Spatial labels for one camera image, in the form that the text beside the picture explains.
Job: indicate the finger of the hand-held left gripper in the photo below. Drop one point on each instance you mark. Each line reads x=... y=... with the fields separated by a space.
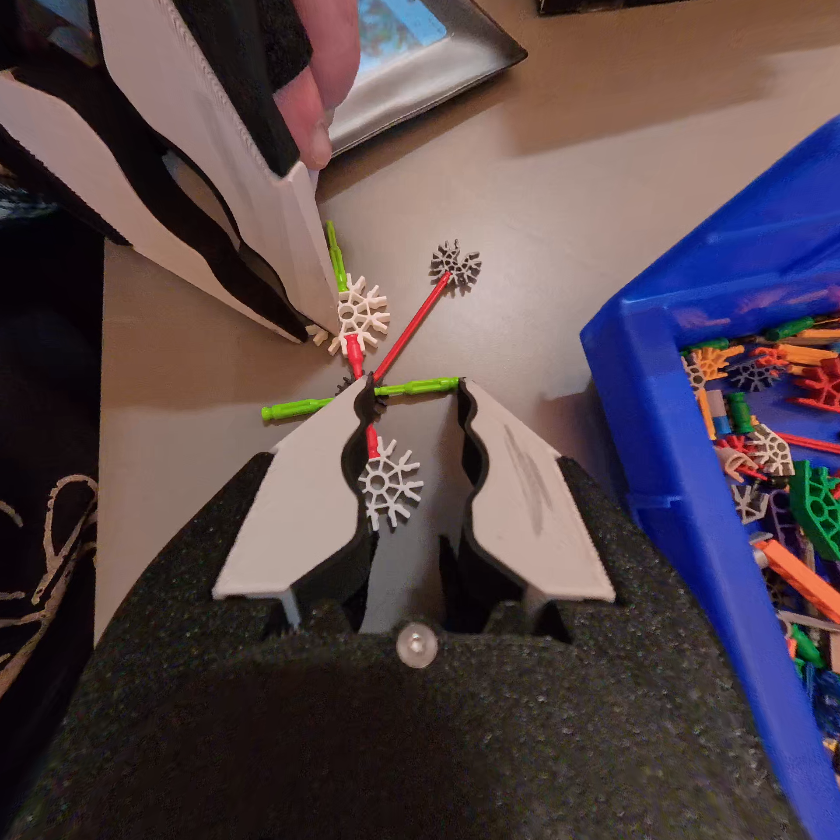
x=79 y=151
x=216 y=131

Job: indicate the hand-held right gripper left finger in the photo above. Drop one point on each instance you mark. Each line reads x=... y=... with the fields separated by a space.
x=295 y=518

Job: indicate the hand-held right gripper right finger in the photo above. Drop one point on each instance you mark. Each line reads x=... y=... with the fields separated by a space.
x=538 y=525

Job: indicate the white snowflake connector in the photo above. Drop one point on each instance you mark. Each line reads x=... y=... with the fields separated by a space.
x=358 y=312
x=379 y=484

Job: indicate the short red rod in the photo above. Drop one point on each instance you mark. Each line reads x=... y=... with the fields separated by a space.
x=355 y=354
x=373 y=443

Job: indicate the black snowflake connector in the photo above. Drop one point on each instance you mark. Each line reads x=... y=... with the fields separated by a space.
x=346 y=387

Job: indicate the blue plastic bin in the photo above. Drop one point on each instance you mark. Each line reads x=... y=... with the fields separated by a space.
x=656 y=394

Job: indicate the long red rod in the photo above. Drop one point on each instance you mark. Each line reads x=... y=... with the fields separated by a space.
x=413 y=328

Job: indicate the pile of colourful construction pieces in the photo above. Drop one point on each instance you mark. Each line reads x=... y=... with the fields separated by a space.
x=774 y=459

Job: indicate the dark grey snowflake connector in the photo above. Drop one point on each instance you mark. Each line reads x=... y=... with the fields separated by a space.
x=456 y=264

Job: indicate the person's left hand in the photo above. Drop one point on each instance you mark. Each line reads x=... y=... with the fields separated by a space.
x=328 y=59

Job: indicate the person's plaid shirt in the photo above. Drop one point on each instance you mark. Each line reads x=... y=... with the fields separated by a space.
x=26 y=200

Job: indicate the person's dark printed t-shirt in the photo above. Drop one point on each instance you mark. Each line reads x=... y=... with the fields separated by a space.
x=46 y=459

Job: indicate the black cardboard box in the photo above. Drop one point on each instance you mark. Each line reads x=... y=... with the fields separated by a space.
x=610 y=5

